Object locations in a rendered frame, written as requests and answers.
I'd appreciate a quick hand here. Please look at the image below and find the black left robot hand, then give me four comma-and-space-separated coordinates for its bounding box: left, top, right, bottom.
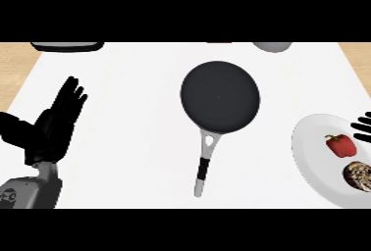
0, 75, 91, 167

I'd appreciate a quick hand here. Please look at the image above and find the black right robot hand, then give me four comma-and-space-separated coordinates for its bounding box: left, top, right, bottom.
349, 111, 371, 144

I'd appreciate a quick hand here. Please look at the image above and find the red bell pepper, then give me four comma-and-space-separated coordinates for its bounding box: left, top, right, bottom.
324, 133, 358, 159

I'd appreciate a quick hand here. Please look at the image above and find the white plate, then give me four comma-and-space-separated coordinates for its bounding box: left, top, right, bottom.
290, 113, 371, 209

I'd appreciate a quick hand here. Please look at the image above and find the black frying pan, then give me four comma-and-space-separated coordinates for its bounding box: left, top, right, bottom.
181, 60, 262, 198

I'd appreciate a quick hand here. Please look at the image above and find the brown speckled round food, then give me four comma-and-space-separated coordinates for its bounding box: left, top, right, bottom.
342, 161, 371, 193

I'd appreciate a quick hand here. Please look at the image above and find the white placemat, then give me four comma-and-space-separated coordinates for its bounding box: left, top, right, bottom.
0, 41, 371, 210

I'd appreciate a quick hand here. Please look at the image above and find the grey round bowl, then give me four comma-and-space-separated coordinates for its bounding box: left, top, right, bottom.
252, 41, 295, 54

